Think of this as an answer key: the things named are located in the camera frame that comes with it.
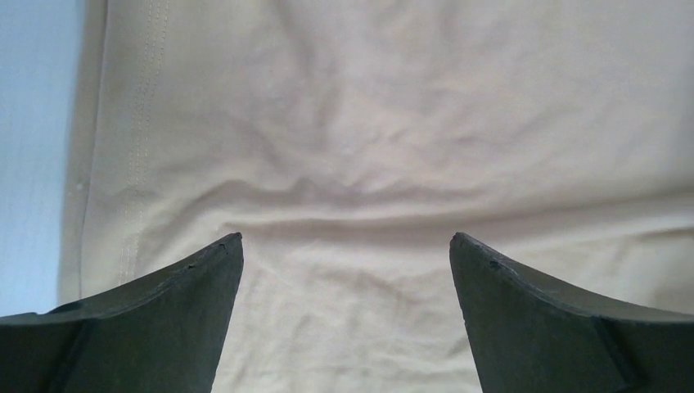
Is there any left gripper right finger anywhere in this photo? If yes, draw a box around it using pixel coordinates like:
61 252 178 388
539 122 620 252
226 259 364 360
449 233 693 392

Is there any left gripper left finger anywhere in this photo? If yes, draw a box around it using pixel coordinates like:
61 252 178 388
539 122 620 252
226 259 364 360
1 233 244 392

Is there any beige t-shirt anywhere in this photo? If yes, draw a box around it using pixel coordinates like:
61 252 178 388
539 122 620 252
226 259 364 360
58 1 693 392

